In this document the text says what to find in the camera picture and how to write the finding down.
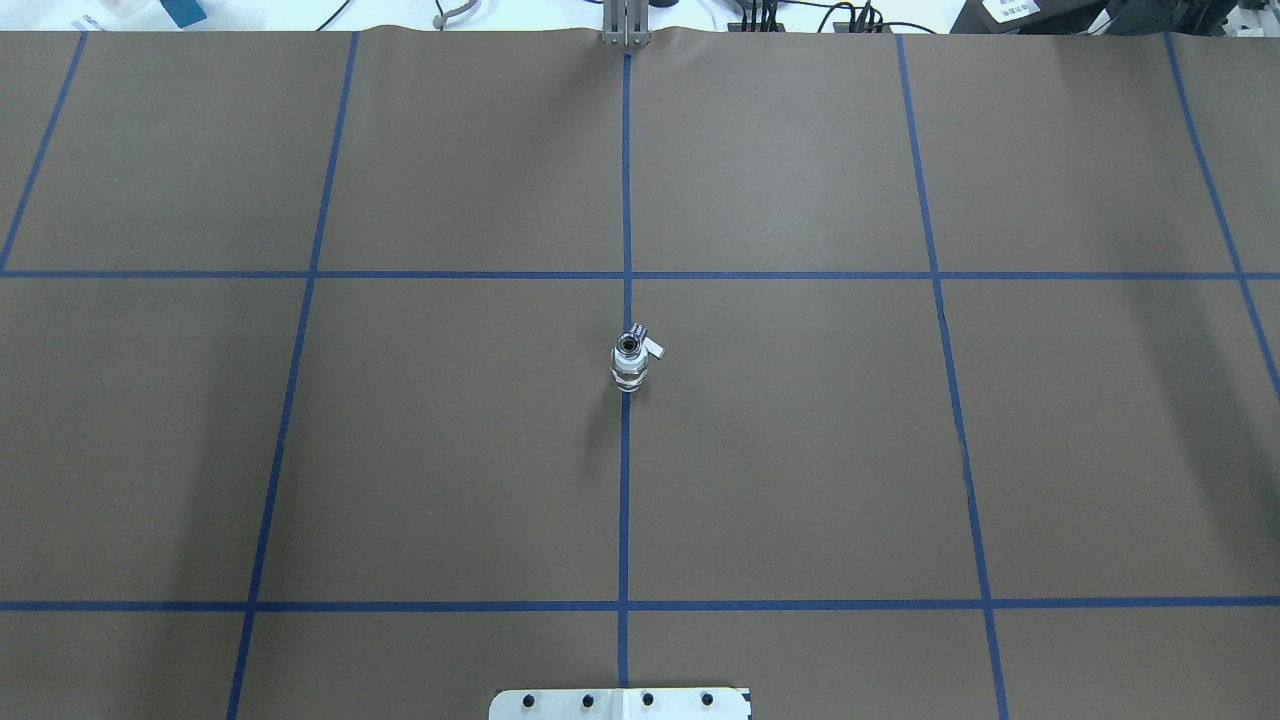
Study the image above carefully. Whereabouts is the small chrome pipe fitting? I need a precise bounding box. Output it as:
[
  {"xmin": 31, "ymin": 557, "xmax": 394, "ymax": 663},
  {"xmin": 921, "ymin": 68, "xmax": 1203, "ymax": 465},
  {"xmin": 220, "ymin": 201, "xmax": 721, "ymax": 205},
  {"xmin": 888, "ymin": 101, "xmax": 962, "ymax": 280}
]
[{"xmin": 614, "ymin": 332, "xmax": 644, "ymax": 363}]

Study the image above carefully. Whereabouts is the aluminium frame post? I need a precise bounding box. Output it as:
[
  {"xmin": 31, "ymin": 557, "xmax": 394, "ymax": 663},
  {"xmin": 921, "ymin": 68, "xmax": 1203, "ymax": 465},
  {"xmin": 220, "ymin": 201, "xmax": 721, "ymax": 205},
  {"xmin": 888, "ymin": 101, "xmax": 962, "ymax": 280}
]
[{"xmin": 599, "ymin": 0, "xmax": 652, "ymax": 50}]

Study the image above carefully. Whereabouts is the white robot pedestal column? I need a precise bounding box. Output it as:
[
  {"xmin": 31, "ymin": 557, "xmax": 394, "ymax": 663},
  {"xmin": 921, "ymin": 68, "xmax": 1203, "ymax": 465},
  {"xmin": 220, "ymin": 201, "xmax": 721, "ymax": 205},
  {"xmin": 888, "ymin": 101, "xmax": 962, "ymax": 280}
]
[{"xmin": 488, "ymin": 687, "xmax": 753, "ymax": 719}]

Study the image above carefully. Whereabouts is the circuit board with wires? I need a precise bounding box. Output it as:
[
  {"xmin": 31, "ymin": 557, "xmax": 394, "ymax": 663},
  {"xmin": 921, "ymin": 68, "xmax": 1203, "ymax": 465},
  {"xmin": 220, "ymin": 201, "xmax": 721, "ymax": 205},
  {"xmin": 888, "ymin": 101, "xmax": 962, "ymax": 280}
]
[{"xmin": 724, "ymin": 1, "xmax": 888, "ymax": 35}]

